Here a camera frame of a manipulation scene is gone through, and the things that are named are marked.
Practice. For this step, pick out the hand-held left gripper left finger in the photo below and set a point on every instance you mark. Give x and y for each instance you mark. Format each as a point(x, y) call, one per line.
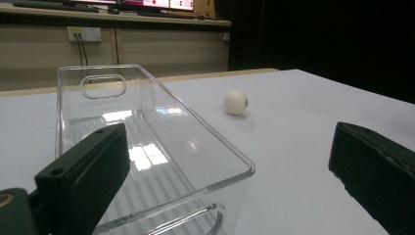
point(81, 182)

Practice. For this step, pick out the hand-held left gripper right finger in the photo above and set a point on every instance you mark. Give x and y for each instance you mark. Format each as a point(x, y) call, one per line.
point(378, 169)

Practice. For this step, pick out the clear plastic container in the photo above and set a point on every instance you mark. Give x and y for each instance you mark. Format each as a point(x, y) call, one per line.
point(186, 143)

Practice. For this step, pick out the white ping pong ball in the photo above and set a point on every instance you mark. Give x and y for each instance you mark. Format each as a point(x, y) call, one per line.
point(235, 102)

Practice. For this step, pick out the white table sheet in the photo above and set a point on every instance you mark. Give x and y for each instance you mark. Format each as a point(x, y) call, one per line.
point(293, 156)

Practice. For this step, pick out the wooden table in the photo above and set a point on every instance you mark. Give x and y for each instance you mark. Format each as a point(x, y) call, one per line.
point(29, 91)

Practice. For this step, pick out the black curtain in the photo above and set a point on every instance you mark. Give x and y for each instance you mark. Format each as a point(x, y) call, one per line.
point(326, 39)

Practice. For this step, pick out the black computer mouse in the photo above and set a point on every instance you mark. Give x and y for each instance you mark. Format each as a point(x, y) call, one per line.
point(113, 10)

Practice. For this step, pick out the black keyboard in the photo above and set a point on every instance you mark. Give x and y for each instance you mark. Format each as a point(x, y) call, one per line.
point(55, 5)

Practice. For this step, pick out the computer monitor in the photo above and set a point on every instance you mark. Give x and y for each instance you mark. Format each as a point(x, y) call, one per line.
point(153, 4)

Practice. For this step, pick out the cardboard box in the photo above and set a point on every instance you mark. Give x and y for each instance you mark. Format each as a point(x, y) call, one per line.
point(204, 7)

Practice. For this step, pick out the white wall socket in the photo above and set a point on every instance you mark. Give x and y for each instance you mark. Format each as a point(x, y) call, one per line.
point(84, 34)

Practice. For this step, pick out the wooden wall desk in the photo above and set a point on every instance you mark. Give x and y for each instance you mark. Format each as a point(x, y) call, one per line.
point(49, 16)

